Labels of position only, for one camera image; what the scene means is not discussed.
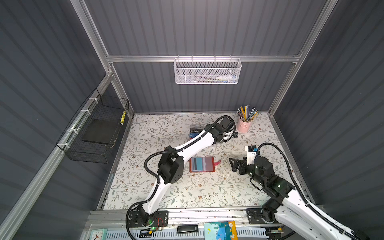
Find black wire wall basket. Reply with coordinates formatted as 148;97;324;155
57;92;130;164

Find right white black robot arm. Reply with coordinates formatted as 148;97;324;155
229;157;369;240

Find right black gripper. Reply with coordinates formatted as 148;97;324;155
229;155;265;188

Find yellow tag on basket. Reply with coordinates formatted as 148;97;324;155
120;110;127;125

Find left black corrugated cable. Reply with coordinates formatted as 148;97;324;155
125;115;229;240

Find black stapler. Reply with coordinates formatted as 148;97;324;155
177;225;199;234

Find markers in white basket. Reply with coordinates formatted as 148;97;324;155
195;75;238;83

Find small teal clock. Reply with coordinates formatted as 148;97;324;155
89;229;108;240

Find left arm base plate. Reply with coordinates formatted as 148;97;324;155
126;210;169;228

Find right black corrugated cable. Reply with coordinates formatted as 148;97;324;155
257;142;361;240

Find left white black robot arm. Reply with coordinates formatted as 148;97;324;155
133;115;238;226

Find colourful picture book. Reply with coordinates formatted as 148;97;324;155
204;221;238;240

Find pens in pink cup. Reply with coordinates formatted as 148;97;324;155
237;105;259;123

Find pink pen cup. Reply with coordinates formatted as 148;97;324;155
237;118;252;134

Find black pad in basket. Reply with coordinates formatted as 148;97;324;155
82;119;120;145

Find clear plastic organizer box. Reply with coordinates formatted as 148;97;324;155
189;126;207;140

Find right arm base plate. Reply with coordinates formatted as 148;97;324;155
246;207;283;225

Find black corrugated cable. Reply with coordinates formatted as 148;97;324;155
257;142;361;240
125;115;229;240

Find white wire mesh basket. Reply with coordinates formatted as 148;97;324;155
173;58;242;85

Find red card holder wallet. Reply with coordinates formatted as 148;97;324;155
189;157;221;173

